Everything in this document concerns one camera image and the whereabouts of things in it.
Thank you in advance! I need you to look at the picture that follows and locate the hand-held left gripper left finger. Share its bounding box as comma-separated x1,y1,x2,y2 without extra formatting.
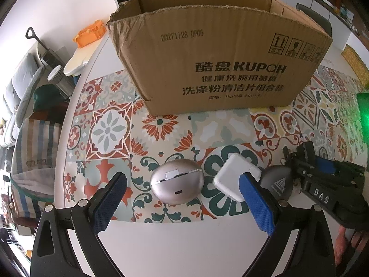
30,172,128,277

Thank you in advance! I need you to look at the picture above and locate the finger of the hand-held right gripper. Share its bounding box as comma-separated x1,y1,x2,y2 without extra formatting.
282,142,317,180
315,155,364,177

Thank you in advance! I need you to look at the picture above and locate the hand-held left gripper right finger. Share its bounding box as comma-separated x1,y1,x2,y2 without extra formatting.
239,172,336,277

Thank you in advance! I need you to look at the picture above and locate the dark grey round case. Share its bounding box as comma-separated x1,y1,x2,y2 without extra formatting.
258,164,296,201

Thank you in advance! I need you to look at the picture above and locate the white power charger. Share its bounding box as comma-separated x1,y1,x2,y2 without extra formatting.
213,154,262,202

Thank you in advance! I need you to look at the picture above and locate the silver oval case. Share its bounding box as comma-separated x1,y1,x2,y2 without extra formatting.
150,159,206,205

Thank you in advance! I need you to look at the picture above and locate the brown cardboard box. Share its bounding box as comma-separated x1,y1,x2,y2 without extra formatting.
107,0,333,116

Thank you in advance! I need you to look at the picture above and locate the person's right hand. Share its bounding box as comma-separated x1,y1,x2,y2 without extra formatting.
334,226,369,266

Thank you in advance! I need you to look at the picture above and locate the patterned table runner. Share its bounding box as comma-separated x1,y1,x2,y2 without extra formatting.
62,60,369,223

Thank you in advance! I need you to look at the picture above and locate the striped cloth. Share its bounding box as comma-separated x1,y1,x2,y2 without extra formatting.
12,118,62,226

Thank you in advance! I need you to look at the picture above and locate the woven tissue box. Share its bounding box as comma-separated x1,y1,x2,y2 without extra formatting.
342,44,369,88

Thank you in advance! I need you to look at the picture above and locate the dark green cloth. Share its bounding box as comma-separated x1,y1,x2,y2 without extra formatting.
32,85,71,119

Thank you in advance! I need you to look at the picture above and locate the silver cylindrical appliance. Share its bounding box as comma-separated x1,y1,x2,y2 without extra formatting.
48,65,75,99

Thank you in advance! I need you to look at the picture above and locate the dark grey dining chair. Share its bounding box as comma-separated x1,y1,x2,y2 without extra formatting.
295,3,332,36

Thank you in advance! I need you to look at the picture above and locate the grey sofa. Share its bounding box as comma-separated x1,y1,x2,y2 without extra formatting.
0,50,47,148

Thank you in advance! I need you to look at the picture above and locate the white flower-shaped low table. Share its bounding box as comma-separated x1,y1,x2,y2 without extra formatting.
63,36,100,75

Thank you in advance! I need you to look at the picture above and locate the black upright vacuum cleaner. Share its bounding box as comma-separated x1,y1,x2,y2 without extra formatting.
25,27,65,70

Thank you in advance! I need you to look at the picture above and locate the orange plastic crate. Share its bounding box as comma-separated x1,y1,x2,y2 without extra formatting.
73,20,108,48

